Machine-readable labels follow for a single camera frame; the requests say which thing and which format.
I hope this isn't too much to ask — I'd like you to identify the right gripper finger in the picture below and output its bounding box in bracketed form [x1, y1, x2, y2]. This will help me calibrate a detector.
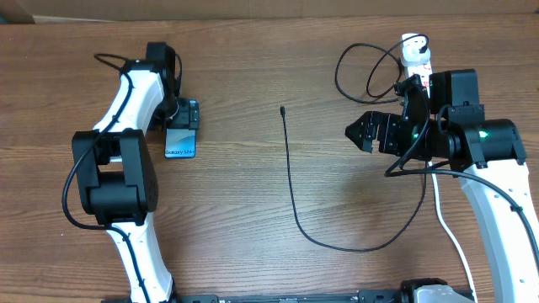
[347, 111, 384, 131]
[345, 125, 376, 153]

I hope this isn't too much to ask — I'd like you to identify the blue Galaxy smartphone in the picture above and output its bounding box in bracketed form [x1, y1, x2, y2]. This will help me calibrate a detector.
[163, 98, 199, 160]

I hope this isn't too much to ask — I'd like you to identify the black charging cable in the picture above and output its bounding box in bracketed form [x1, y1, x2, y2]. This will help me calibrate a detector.
[279, 34, 431, 253]

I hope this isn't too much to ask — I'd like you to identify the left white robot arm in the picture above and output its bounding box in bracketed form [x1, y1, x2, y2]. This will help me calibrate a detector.
[61, 42, 200, 302]

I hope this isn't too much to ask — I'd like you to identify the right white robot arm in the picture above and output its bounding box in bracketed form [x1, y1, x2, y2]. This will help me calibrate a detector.
[345, 69, 538, 302]

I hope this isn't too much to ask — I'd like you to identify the white charger plug adapter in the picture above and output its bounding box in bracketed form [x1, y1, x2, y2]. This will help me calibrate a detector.
[401, 37, 431, 67]

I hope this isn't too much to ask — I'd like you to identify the white power strip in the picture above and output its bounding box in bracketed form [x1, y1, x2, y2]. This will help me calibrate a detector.
[401, 33, 433, 96]

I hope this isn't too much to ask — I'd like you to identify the white power strip cord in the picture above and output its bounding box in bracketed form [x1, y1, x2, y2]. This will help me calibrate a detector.
[427, 161, 478, 303]

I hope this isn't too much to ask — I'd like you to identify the brown cardboard wall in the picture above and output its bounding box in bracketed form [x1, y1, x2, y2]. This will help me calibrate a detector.
[1, 0, 538, 24]

